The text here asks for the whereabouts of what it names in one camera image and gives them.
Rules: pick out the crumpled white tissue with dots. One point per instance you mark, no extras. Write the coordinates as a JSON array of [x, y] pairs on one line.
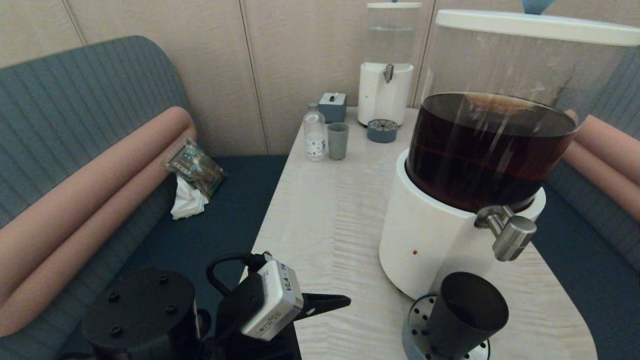
[[189, 202]]

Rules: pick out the grey plastic cup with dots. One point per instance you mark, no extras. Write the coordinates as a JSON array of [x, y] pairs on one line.
[[338, 141]]

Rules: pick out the pink sofa bolster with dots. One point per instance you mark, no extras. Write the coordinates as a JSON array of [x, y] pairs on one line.
[[75, 215], [610, 150]]

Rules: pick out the small round grey drip tray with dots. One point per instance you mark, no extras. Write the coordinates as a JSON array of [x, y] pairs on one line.
[[382, 131]]

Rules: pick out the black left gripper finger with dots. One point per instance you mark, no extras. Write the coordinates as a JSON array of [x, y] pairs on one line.
[[312, 311], [327, 300]]

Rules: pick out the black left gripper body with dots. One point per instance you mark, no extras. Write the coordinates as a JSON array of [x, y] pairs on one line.
[[235, 310]]

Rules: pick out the clear plastic bottle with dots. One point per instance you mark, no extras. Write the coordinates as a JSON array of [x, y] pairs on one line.
[[315, 134]]

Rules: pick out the large silver dispenser tap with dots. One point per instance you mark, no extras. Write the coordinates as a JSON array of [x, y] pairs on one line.
[[512, 237]]

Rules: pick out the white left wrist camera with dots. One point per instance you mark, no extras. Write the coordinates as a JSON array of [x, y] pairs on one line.
[[275, 300]]

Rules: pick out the small silver dispenser tap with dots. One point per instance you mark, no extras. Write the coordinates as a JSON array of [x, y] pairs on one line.
[[388, 73]]

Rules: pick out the grey square tissue box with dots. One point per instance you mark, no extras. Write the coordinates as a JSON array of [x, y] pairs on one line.
[[332, 109]]

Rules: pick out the large white dispenser lid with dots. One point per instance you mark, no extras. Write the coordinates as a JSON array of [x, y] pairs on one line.
[[540, 27]]

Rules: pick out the large round perforated drip tray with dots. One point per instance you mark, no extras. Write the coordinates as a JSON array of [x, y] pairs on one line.
[[417, 325]]

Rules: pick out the black plastic cup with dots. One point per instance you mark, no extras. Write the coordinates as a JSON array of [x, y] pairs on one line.
[[462, 320]]

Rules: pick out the small water beverage dispenser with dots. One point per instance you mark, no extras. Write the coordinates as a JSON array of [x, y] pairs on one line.
[[382, 97]]

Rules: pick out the large tea beverage dispenser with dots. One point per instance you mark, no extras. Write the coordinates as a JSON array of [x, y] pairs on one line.
[[430, 240]]

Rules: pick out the small white dispenser lid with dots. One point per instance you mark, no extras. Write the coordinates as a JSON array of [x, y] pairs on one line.
[[394, 5]]

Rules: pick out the green snack packet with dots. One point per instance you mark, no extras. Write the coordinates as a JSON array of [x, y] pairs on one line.
[[197, 167]]

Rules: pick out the dark blue sofa seat cushion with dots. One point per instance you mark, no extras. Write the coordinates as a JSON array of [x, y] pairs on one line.
[[590, 290], [200, 240]]

